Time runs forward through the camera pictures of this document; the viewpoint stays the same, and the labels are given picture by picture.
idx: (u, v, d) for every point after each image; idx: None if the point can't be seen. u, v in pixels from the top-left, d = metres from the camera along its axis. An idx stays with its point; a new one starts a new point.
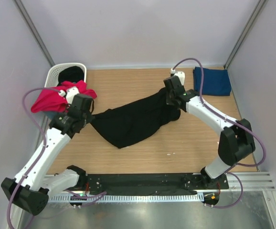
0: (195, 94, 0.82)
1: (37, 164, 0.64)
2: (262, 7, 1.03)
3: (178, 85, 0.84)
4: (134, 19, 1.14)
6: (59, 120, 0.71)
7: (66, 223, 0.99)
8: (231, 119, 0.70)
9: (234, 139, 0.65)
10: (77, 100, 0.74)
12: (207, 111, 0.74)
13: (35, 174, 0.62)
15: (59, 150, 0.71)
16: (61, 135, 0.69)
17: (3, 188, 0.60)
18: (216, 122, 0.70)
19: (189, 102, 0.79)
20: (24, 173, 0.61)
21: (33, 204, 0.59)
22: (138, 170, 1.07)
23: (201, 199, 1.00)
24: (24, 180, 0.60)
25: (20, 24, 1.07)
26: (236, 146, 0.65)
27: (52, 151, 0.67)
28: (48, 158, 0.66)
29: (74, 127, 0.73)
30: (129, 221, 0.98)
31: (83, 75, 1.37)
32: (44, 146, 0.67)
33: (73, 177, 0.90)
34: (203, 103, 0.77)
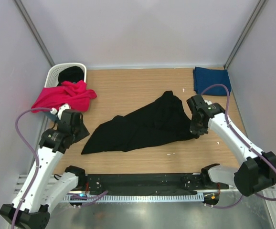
0: (220, 109, 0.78)
1: (32, 185, 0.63)
2: (261, 7, 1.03)
3: (201, 101, 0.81)
4: (134, 19, 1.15)
6: (49, 137, 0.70)
7: (67, 223, 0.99)
8: (258, 150, 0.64)
9: (256, 171, 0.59)
10: (66, 115, 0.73)
12: (231, 134, 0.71)
13: (32, 196, 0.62)
15: (52, 169, 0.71)
16: (52, 153, 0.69)
17: (2, 216, 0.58)
18: (240, 149, 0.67)
19: (214, 119, 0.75)
20: (21, 198, 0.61)
21: (37, 225, 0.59)
22: (137, 170, 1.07)
23: (201, 199, 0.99)
24: (22, 204, 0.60)
25: (20, 25, 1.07)
26: (255, 179, 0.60)
27: (46, 171, 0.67)
28: (42, 179, 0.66)
29: (65, 142, 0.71)
30: (129, 221, 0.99)
31: (83, 75, 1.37)
32: (37, 167, 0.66)
33: (73, 182, 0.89)
34: (228, 124, 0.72)
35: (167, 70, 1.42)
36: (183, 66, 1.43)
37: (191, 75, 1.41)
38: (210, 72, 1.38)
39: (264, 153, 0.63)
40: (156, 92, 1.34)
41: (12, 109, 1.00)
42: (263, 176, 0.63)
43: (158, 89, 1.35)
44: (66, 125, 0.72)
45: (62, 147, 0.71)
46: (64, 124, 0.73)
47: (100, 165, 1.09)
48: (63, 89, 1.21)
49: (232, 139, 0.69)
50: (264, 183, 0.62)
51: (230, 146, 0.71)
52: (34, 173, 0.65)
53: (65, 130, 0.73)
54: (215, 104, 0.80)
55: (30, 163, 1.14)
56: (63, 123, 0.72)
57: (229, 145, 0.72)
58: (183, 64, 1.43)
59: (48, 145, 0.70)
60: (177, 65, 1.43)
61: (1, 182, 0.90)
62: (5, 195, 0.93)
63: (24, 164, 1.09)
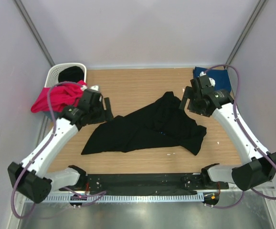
0: (228, 98, 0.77)
1: (44, 150, 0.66)
2: (262, 7, 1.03)
3: (207, 85, 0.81)
4: (134, 20, 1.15)
6: (69, 111, 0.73)
7: (66, 223, 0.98)
8: (263, 150, 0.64)
9: (258, 171, 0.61)
10: (86, 94, 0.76)
12: (237, 129, 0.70)
13: (41, 160, 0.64)
15: (66, 140, 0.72)
16: (69, 125, 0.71)
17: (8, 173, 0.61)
18: (245, 147, 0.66)
19: (221, 110, 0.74)
20: (30, 159, 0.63)
21: (38, 190, 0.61)
22: (137, 170, 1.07)
23: (201, 199, 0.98)
24: (30, 165, 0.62)
25: (20, 25, 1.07)
26: (256, 177, 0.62)
27: (59, 140, 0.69)
28: (55, 146, 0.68)
29: (82, 119, 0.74)
30: (128, 221, 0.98)
31: (83, 75, 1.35)
32: (53, 134, 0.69)
33: (75, 178, 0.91)
34: (236, 119, 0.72)
35: (167, 70, 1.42)
36: (183, 66, 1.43)
37: (191, 74, 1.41)
38: (210, 72, 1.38)
39: (269, 154, 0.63)
40: (156, 92, 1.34)
41: (11, 107, 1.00)
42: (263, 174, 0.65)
43: (158, 89, 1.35)
44: (85, 103, 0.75)
45: (79, 124, 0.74)
46: (84, 102, 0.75)
47: (101, 165, 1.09)
48: (63, 89, 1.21)
49: (238, 134, 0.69)
50: (264, 181, 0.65)
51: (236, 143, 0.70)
52: (48, 139, 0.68)
53: (83, 108, 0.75)
54: (222, 91, 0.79)
55: None
56: (83, 102, 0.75)
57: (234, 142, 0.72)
58: (183, 64, 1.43)
59: (67, 118, 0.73)
60: (177, 65, 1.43)
61: (0, 182, 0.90)
62: (4, 195, 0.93)
63: None
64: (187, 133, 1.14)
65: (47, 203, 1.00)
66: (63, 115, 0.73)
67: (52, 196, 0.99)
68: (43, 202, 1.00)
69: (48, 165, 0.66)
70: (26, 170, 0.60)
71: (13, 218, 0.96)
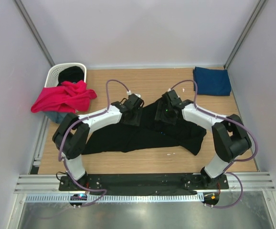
0: (190, 102, 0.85)
1: (98, 116, 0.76)
2: (261, 8, 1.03)
3: (175, 97, 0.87)
4: (134, 20, 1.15)
6: (119, 105, 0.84)
7: (66, 223, 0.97)
8: (222, 115, 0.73)
9: (225, 131, 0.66)
10: (133, 98, 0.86)
12: (200, 114, 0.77)
13: (93, 121, 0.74)
15: (108, 122, 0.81)
16: (117, 113, 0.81)
17: (66, 117, 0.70)
18: (208, 120, 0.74)
19: (185, 109, 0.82)
20: (87, 116, 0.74)
21: (79, 144, 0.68)
22: (138, 170, 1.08)
23: (201, 199, 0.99)
24: (85, 120, 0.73)
25: (21, 25, 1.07)
26: (228, 140, 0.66)
27: (107, 118, 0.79)
28: (104, 118, 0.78)
29: (125, 115, 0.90)
30: (129, 221, 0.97)
31: (83, 74, 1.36)
32: (106, 110, 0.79)
33: (80, 174, 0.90)
34: (196, 108, 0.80)
35: (167, 71, 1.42)
36: (183, 66, 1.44)
37: (191, 74, 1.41)
38: (210, 72, 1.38)
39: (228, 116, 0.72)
40: (156, 92, 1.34)
41: (11, 107, 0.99)
42: (238, 139, 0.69)
43: (158, 89, 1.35)
44: (131, 104, 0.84)
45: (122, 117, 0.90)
46: (130, 103, 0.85)
47: (101, 165, 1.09)
48: (63, 89, 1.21)
49: (200, 115, 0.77)
50: (241, 144, 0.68)
51: (203, 123, 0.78)
52: (103, 111, 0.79)
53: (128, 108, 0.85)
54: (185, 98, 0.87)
55: (30, 163, 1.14)
56: (129, 102, 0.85)
57: (202, 124, 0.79)
58: (183, 64, 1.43)
59: (117, 108, 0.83)
60: (177, 65, 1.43)
61: (0, 182, 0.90)
62: (4, 195, 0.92)
63: (23, 164, 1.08)
64: (187, 132, 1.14)
65: (47, 203, 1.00)
66: (114, 104, 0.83)
67: (52, 196, 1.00)
68: (43, 202, 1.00)
69: (93, 129, 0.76)
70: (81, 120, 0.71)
71: (13, 218, 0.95)
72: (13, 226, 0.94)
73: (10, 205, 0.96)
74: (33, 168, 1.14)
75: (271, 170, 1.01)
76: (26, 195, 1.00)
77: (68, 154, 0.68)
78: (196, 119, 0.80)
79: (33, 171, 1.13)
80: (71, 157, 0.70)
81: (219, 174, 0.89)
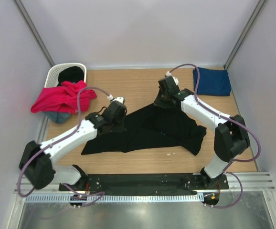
0: (189, 92, 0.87)
1: (64, 140, 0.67)
2: (261, 8, 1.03)
3: (173, 85, 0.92)
4: (134, 19, 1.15)
6: (95, 117, 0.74)
7: (66, 223, 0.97)
8: (226, 115, 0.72)
9: (229, 134, 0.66)
10: (113, 105, 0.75)
12: (202, 110, 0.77)
13: (59, 148, 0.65)
15: (82, 141, 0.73)
16: (92, 128, 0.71)
17: (26, 148, 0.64)
18: (211, 119, 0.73)
19: (185, 101, 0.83)
20: (50, 143, 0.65)
21: (43, 176, 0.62)
22: (137, 170, 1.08)
23: (201, 199, 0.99)
24: (47, 149, 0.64)
25: (20, 25, 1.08)
26: (231, 142, 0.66)
27: (78, 138, 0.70)
28: (74, 140, 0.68)
29: (103, 128, 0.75)
30: (128, 221, 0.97)
31: (83, 75, 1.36)
32: (76, 130, 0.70)
33: (76, 178, 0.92)
34: (196, 102, 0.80)
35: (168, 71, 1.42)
36: (183, 66, 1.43)
37: (191, 74, 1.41)
38: (210, 72, 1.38)
39: (232, 117, 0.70)
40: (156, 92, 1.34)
41: (11, 107, 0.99)
42: (238, 140, 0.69)
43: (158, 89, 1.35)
44: (110, 114, 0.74)
45: (99, 131, 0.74)
46: (109, 113, 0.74)
47: (101, 165, 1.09)
48: (63, 89, 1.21)
49: (202, 112, 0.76)
50: (241, 144, 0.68)
51: (204, 121, 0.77)
52: (71, 132, 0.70)
53: (107, 119, 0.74)
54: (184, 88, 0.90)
55: None
56: (108, 111, 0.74)
57: (202, 120, 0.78)
58: (183, 64, 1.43)
59: (91, 121, 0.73)
60: (177, 65, 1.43)
61: (0, 182, 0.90)
62: (4, 195, 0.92)
63: None
64: (187, 133, 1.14)
65: (47, 203, 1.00)
66: (89, 118, 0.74)
67: (52, 196, 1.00)
68: (43, 202, 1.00)
69: (60, 155, 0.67)
70: (42, 151, 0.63)
71: (13, 218, 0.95)
72: (13, 226, 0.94)
73: (10, 206, 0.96)
74: None
75: (271, 170, 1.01)
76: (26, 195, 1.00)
77: (35, 186, 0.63)
78: (196, 113, 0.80)
79: None
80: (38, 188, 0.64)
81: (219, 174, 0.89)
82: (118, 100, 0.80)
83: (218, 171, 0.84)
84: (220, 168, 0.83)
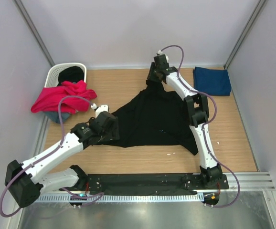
0: (175, 69, 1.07)
1: (46, 158, 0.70)
2: (261, 8, 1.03)
3: (164, 61, 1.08)
4: (135, 19, 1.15)
6: (81, 129, 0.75)
7: (66, 223, 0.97)
8: (195, 90, 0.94)
9: (192, 105, 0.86)
10: (101, 116, 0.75)
12: (179, 84, 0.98)
13: (41, 167, 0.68)
15: (68, 155, 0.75)
16: (77, 142, 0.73)
17: (7, 169, 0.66)
18: (184, 92, 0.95)
19: (170, 75, 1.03)
20: (32, 162, 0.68)
21: (26, 196, 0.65)
22: (137, 170, 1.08)
23: (201, 199, 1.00)
24: (29, 168, 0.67)
25: (21, 25, 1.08)
26: (193, 111, 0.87)
27: (62, 154, 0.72)
28: (58, 157, 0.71)
29: (90, 140, 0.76)
30: (128, 221, 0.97)
31: (83, 75, 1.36)
32: (59, 146, 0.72)
33: (72, 182, 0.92)
34: (178, 78, 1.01)
35: None
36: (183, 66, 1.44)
37: (191, 74, 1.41)
38: (210, 72, 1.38)
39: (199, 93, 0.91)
40: None
41: (11, 107, 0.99)
42: (200, 110, 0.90)
43: None
44: (98, 125, 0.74)
45: (86, 143, 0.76)
46: (97, 124, 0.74)
47: (101, 165, 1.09)
48: (63, 89, 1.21)
49: (179, 86, 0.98)
50: (201, 115, 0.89)
51: (180, 93, 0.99)
52: (54, 149, 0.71)
53: (96, 130, 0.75)
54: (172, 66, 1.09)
55: None
56: (96, 122, 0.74)
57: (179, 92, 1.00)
58: (183, 64, 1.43)
59: (78, 133, 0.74)
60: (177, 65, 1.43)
61: (0, 182, 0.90)
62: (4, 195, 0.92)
63: None
64: (187, 132, 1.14)
65: (47, 203, 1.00)
66: (74, 130, 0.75)
67: (52, 196, 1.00)
68: (43, 202, 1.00)
69: (44, 171, 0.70)
70: (23, 171, 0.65)
71: (13, 218, 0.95)
72: (13, 226, 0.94)
73: (10, 206, 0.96)
74: None
75: (271, 171, 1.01)
76: None
77: (19, 204, 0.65)
78: (175, 86, 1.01)
79: None
80: (24, 206, 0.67)
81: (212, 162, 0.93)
82: (101, 109, 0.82)
83: (202, 155, 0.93)
84: (204, 151, 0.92)
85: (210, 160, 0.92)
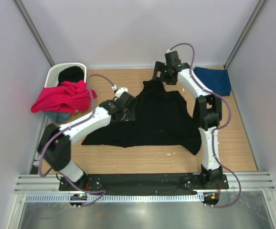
0: (188, 66, 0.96)
1: (81, 123, 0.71)
2: (261, 7, 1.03)
3: (176, 58, 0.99)
4: (135, 19, 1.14)
6: (108, 105, 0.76)
7: (66, 223, 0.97)
8: (208, 90, 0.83)
9: (205, 105, 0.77)
10: (124, 95, 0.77)
12: (192, 82, 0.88)
13: (77, 130, 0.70)
15: (98, 126, 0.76)
16: (107, 115, 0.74)
17: (47, 130, 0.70)
18: (196, 91, 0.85)
19: (181, 72, 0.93)
20: (69, 126, 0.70)
21: (61, 156, 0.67)
22: (137, 170, 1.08)
23: (201, 199, 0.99)
24: (66, 130, 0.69)
25: (21, 25, 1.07)
26: (205, 112, 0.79)
27: (94, 123, 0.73)
28: (90, 125, 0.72)
29: (116, 116, 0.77)
30: (129, 221, 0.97)
31: (83, 74, 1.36)
32: (92, 115, 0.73)
33: (78, 176, 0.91)
34: (190, 75, 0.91)
35: None
36: None
37: None
38: (210, 72, 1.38)
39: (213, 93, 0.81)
40: None
41: (11, 107, 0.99)
42: (213, 111, 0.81)
43: None
44: (122, 103, 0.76)
45: (112, 118, 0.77)
46: (121, 102, 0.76)
47: (101, 165, 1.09)
48: (63, 89, 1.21)
49: (192, 84, 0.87)
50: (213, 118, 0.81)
51: (192, 92, 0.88)
52: (87, 118, 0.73)
53: (119, 107, 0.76)
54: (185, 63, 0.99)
55: (29, 164, 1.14)
56: (120, 101, 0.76)
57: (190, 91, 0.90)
58: None
59: (105, 109, 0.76)
60: None
61: (0, 182, 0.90)
62: (4, 195, 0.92)
63: (23, 164, 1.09)
64: (187, 132, 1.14)
65: (47, 203, 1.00)
66: (102, 105, 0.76)
67: (52, 196, 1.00)
68: (43, 202, 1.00)
69: (78, 138, 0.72)
70: (62, 132, 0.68)
71: (13, 218, 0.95)
72: (13, 226, 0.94)
73: (9, 205, 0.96)
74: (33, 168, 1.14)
75: (271, 170, 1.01)
76: (26, 195, 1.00)
77: (54, 165, 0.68)
78: (187, 84, 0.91)
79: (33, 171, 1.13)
80: (57, 168, 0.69)
81: (215, 165, 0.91)
82: (120, 92, 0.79)
83: (206, 157, 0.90)
84: (208, 154, 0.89)
85: (213, 162, 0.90)
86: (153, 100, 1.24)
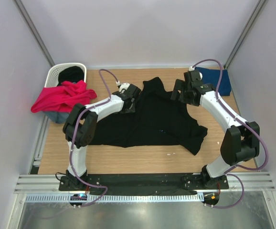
0: (212, 88, 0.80)
1: (101, 104, 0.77)
2: (261, 8, 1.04)
3: (197, 78, 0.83)
4: (135, 19, 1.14)
6: (120, 94, 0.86)
7: (66, 223, 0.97)
8: (242, 119, 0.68)
9: (239, 138, 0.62)
10: (131, 87, 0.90)
12: (219, 108, 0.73)
13: (100, 109, 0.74)
15: (111, 111, 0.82)
16: (120, 100, 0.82)
17: (73, 107, 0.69)
18: (225, 119, 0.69)
19: (205, 96, 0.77)
20: (93, 105, 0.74)
21: (90, 132, 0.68)
22: (138, 170, 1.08)
23: (201, 199, 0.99)
24: (92, 109, 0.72)
25: (20, 24, 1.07)
26: (238, 146, 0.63)
27: (112, 106, 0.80)
28: (108, 107, 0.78)
29: (126, 104, 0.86)
30: (129, 222, 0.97)
31: (83, 74, 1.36)
32: (110, 99, 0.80)
33: (82, 170, 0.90)
34: (217, 99, 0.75)
35: (167, 70, 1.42)
36: (183, 66, 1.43)
37: None
38: (210, 72, 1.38)
39: (247, 122, 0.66)
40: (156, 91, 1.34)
41: (11, 106, 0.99)
42: (248, 146, 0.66)
43: None
44: (130, 93, 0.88)
45: (123, 106, 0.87)
46: (129, 92, 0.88)
47: (101, 165, 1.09)
48: (63, 89, 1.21)
49: (219, 110, 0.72)
50: (248, 152, 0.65)
51: (219, 119, 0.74)
52: (106, 101, 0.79)
53: (128, 96, 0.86)
54: (208, 84, 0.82)
55: (30, 163, 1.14)
56: (128, 92, 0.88)
57: (217, 118, 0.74)
58: (183, 64, 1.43)
59: (118, 96, 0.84)
60: (177, 65, 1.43)
61: None
62: (4, 195, 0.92)
63: (23, 163, 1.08)
64: (187, 132, 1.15)
65: (47, 203, 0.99)
66: (115, 94, 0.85)
67: (52, 196, 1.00)
68: (43, 202, 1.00)
69: (99, 117, 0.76)
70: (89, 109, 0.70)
71: (13, 218, 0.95)
72: (13, 226, 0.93)
73: (9, 205, 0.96)
74: (33, 168, 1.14)
75: (271, 170, 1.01)
76: (26, 195, 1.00)
77: (81, 143, 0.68)
78: (213, 109, 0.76)
79: (33, 171, 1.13)
80: (84, 145, 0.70)
81: (219, 175, 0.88)
82: (125, 86, 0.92)
83: (219, 170, 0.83)
84: (222, 169, 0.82)
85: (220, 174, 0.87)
86: (153, 100, 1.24)
